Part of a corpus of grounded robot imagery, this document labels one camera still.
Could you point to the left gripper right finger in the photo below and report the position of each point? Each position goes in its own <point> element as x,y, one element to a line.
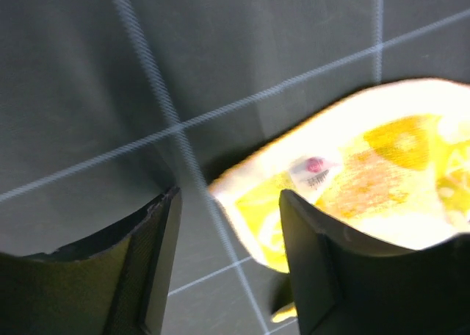
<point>347,282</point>

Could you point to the yellow crocodile print towel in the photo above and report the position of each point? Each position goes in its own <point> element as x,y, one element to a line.
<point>391,161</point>

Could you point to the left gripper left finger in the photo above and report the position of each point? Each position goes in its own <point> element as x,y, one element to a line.
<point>115,281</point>

